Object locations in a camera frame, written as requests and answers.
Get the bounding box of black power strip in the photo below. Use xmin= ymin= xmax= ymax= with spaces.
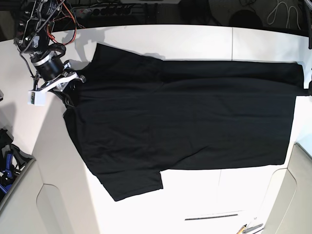
xmin=74 ymin=5 xmax=134 ymax=18

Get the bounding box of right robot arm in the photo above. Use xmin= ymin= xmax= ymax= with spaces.
xmin=14 ymin=0 xmax=82 ymax=96

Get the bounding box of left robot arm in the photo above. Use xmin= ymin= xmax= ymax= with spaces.
xmin=303 ymin=0 xmax=312 ymax=50

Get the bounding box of blue black clamp tool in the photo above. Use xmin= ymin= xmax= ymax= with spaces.
xmin=0 ymin=144 xmax=25 ymax=195

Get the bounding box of black T-shirt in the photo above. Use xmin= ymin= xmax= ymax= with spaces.
xmin=63 ymin=44 xmax=308 ymax=201

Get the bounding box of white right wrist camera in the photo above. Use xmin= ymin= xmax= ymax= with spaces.
xmin=27 ymin=90 xmax=46 ymax=106

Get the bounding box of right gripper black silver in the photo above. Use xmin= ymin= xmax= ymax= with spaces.
xmin=33 ymin=55 xmax=85 ymax=93

